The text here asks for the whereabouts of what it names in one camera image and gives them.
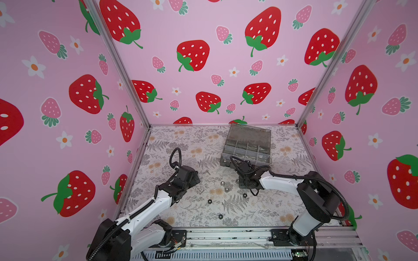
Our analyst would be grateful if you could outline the grey plastic compartment box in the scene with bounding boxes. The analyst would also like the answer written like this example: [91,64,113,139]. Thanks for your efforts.
[220,124,272,168]

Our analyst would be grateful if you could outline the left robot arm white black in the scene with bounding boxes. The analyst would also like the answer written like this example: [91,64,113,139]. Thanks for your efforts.
[86,166,200,261]

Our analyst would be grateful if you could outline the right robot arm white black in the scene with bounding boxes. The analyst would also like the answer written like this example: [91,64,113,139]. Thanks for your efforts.
[230,156,350,246]

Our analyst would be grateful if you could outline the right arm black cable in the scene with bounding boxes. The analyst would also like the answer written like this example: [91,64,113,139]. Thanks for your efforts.
[229,155,350,221]

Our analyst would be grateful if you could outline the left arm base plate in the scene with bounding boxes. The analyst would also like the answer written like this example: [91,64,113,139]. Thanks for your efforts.
[151,229,187,248]

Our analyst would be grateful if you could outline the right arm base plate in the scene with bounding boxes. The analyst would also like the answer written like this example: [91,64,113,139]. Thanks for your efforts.
[268,229,317,247]

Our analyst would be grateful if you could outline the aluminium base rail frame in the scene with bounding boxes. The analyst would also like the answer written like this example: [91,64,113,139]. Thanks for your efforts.
[130,227,371,261]

